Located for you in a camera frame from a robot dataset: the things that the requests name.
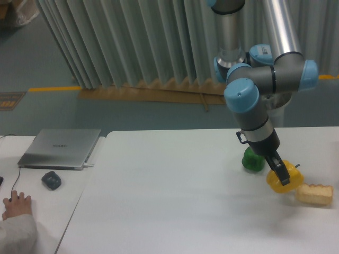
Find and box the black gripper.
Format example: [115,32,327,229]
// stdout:
[236,130,290,186]

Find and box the yellow bell pepper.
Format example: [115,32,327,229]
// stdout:
[266,160,304,194]

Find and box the white sleeved forearm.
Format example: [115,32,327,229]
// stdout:
[1,214,38,253]

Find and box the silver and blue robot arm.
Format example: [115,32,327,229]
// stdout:
[207,1,318,186]

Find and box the green bell pepper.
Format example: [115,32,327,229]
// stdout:
[242,147,265,173]

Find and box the person's hand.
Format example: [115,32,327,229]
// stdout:
[2,192,32,221]

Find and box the slice of bread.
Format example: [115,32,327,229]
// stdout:
[295,183,334,206]

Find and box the brown cardboard sheet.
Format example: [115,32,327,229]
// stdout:
[78,77,226,111]

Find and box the white laptop plug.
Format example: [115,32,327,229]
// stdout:
[83,164,95,168]

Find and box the pale green folding curtain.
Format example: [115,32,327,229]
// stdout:
[35,1,338,89]

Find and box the silver closed laptop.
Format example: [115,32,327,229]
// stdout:
[17,129,101,170]

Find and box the cardboard box with plastic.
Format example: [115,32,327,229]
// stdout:
[1,0,39,28]

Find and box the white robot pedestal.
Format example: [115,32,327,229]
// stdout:
[262,93,292,128]

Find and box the black mouse cable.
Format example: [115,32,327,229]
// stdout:
[0,134,38,192]

